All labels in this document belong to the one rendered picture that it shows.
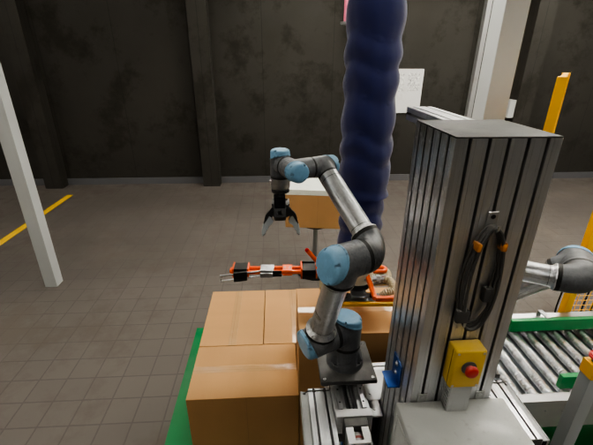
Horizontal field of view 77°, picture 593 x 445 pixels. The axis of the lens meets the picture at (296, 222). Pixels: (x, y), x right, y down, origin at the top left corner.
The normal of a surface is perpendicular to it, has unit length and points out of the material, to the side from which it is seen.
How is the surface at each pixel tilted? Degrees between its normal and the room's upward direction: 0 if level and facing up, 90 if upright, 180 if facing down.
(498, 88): 90
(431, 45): 90
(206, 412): 90
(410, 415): 0
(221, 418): 90
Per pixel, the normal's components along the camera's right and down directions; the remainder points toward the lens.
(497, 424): 0.00, -0.91
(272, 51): 0.06, 0.40
